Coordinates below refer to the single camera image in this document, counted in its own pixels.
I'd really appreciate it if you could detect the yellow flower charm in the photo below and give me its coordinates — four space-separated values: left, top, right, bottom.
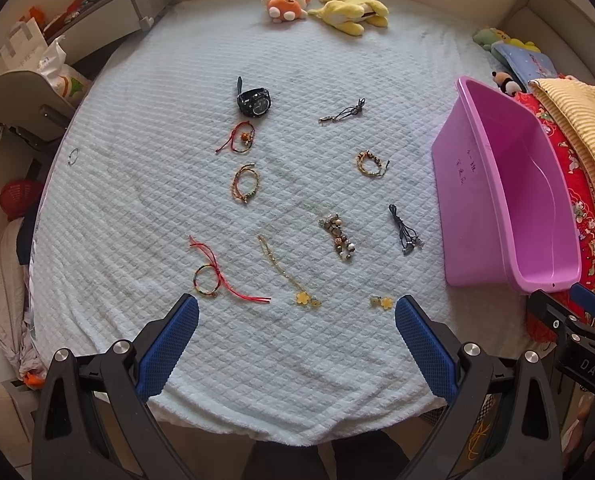
369 296 394 311

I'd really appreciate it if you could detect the red cord multicolour bracelet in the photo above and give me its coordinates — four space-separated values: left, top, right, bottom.
188 235 272 305

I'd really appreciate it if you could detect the dark cord necklace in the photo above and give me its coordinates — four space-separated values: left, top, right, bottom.
387 202 425 257

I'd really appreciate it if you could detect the gold chain flower necklace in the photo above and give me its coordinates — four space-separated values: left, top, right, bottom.
256 233 323 309

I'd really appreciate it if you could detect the gold braided bracelet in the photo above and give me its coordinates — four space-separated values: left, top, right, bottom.
230 161 260 206

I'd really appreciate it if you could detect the gold bead bracelet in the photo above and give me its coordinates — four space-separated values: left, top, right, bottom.
355 148 392 180

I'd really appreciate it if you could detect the red string bracelet with beads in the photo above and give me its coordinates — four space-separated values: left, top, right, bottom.
214 120 256 155

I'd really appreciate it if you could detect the red patterned quilt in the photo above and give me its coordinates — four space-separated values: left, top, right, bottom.
514 91 595 345

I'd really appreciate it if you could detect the pink plastic basin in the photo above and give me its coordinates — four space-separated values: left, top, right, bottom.
432 76 582 295

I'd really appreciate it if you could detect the white quilted bedspread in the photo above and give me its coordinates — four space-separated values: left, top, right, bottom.
30 0 531 445

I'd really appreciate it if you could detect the red basket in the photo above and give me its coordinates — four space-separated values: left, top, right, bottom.
0 179 43 221

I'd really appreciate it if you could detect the panda plush toy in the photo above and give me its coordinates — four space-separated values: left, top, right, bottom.
491 70 524 98

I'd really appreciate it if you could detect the blue small pillow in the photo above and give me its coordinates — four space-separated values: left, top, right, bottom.
491 41 559 92

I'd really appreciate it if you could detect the black wrist watch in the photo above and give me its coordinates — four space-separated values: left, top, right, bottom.
236 76 272 118

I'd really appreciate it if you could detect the white plastic bag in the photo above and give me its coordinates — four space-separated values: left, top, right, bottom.
37 35 92 107

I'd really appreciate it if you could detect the green plush toy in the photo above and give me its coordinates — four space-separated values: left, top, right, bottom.
472 26 542 53

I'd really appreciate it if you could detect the white paper bag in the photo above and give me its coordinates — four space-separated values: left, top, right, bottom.
0 18 48 75

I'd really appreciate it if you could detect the grey bedside drawer cabinet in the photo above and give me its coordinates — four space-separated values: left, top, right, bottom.
47 0 174 65

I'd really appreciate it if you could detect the yellow plush toy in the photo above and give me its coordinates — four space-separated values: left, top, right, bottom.
307 0 389 37

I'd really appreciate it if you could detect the orange white plush toy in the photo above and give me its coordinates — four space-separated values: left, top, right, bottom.
262 0 311 23

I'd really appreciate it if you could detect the dark cord with charm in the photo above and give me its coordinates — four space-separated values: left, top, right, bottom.
318 97 367 125

